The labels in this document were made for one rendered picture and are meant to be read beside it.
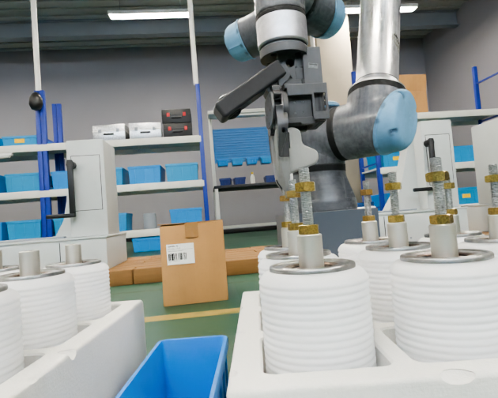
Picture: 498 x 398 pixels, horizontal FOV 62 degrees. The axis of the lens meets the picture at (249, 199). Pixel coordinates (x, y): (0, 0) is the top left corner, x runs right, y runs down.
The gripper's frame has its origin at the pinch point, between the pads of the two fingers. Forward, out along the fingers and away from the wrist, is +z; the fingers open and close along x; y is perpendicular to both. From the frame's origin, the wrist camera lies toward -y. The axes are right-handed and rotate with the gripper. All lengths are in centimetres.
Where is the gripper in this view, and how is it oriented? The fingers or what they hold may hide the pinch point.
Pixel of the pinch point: (281, 185)
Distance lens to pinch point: 61.1
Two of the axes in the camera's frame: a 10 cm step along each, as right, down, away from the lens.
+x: -0.9, 0.5, 9.9
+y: 9.9, -0.8, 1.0
